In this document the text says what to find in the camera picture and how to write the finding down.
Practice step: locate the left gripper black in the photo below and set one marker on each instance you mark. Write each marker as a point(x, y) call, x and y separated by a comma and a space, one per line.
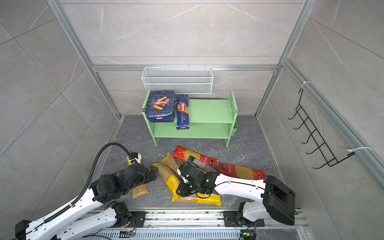
point(149, 178)

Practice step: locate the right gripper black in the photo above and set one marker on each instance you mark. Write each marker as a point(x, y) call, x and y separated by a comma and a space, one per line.
point(181, 188)

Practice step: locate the yellow spaghetti bag with lettering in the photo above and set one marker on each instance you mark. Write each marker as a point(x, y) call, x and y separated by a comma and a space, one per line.
point(170, 179)

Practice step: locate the blue Barilla rigatoni box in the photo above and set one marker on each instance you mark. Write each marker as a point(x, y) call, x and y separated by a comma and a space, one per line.
point(161, 107)

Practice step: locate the blue Barilla spaghetti box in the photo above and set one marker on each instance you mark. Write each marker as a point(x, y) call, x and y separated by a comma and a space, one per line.
point(183, 112)

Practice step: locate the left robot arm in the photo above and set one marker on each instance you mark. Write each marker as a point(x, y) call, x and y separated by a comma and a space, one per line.
point(105, 189)

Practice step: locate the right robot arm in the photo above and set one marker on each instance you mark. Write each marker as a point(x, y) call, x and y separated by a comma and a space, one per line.
point(269, 197)

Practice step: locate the green wooden two-tier shelf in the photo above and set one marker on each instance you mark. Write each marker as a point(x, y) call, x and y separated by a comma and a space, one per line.
point(211, 119)

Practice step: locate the yellow spaghetti bag far left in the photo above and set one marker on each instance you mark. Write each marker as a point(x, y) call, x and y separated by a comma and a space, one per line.
point(140, 191)

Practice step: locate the clear white-label spaghetti bag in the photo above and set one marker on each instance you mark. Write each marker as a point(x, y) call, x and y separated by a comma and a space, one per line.
point(202, 166)

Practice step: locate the large yellow spaghetti bag front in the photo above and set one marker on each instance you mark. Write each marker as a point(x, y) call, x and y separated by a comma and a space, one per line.
point(212, 200)

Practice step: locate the red spaghetti bag upper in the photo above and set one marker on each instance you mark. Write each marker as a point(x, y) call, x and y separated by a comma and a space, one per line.
point(184, 154)

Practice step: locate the red spaghetti bag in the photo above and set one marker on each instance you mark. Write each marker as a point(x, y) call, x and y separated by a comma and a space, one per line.
point(184, 154)
point(241, 172)

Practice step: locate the yellow spaghetti bag centre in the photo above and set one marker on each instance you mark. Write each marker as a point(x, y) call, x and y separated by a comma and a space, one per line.
point(172, 162)

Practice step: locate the red spaghetti bag right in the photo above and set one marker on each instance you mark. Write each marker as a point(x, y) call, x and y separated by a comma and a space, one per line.
point(241, 172)

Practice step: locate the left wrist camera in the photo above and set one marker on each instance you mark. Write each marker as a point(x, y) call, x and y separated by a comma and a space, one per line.
point(134, 158)

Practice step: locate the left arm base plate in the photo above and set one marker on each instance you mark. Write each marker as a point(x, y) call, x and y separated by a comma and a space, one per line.
point(130, 220)

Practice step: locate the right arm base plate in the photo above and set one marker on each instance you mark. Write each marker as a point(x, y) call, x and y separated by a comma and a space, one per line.
point(233, 219)

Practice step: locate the white wire mesh basket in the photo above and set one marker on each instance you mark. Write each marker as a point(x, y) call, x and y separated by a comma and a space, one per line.
point(181, 80)

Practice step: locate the black wire hook rack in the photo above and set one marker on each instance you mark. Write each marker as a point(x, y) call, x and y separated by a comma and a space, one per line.
point(315, 136)

